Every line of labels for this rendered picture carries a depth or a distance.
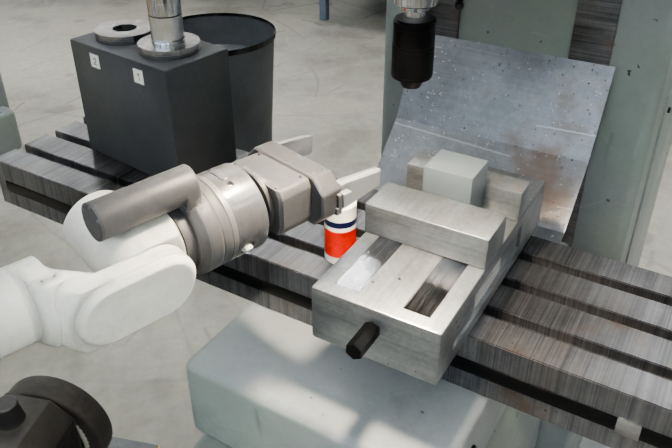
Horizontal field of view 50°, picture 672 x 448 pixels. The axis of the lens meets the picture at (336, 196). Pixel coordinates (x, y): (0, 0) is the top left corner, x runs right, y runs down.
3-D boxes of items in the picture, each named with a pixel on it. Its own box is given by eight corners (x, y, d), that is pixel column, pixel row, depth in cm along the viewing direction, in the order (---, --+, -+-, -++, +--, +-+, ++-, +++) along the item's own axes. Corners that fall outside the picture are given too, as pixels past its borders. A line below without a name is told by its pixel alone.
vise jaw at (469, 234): (485, 270, 78) (489, 240, 76) (363, 232, 85) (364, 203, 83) (503, 243, 83) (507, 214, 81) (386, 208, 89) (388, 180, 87)
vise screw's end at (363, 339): (360, 362, 71) (361, 347, 70) (345, 356, 72) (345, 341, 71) (379, 338, 74) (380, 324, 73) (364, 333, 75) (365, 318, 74)
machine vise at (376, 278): (436, 387, 73) (445, 302, 67) (311, 336, 79) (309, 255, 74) (538, 224, 99) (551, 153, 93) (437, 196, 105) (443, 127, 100)
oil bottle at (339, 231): (345, 269, 90) (346, 194, 84) (318, 259, 92) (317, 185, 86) (361, 253, 93) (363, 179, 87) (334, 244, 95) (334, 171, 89)
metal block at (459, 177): (467, 223, 84) (472, 179, 81) (420, 210, 87) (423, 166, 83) (483, 203, 88) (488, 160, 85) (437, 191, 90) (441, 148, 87)
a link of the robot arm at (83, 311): (200, 302, 64) (56, 377, 56) (145, 250, 69) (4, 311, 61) (200, 246, 60) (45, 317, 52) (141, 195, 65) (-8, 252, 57)
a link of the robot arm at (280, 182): (343, 159, 69) (244, 205, 62) (342, 242, 74) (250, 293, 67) (260, 119, 77) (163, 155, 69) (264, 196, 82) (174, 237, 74)
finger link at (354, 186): (374, 187, 77) (332, 208, 73) (375, 161, 75) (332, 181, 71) (385, 193, 76) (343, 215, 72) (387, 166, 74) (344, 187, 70)
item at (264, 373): (434, 558, 78) (442, 486, 72) (188, 428, 94) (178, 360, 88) (563, 304, 115) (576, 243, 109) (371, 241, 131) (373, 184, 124)
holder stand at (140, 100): (180, 190, 107) (163, 62, 96) (89, 149, 118) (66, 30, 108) (237, 160, 115) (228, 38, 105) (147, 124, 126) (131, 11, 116)
